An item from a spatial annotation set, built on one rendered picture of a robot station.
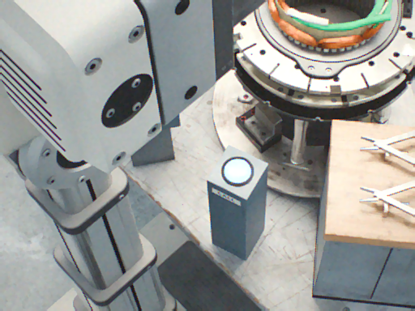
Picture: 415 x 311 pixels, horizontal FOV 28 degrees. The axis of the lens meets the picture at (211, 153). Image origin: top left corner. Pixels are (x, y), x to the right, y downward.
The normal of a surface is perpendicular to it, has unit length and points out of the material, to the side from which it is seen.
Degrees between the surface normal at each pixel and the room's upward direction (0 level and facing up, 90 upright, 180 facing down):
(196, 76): 90
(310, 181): 0
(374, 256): 90
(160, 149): 90
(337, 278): 90
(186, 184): 0
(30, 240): 0
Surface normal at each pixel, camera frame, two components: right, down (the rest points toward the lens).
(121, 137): 0.69, 0.63
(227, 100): -0.04, -0.47
